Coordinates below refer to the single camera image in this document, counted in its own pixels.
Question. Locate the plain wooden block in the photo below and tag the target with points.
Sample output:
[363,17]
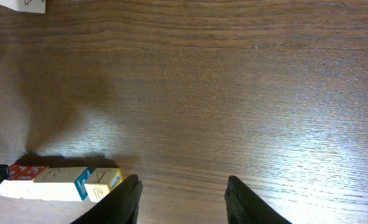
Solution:
[60,184]

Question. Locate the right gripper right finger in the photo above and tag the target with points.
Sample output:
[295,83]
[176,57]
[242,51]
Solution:
[244,206]

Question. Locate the small wooden block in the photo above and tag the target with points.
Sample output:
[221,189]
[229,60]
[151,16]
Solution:
[32,6]

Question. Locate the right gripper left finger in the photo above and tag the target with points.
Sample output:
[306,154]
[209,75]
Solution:
[120,206]

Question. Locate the wooden block green side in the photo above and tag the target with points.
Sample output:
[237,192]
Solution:
[20,178]

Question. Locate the wooden block blue edge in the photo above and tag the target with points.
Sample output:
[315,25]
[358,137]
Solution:
[101,182]

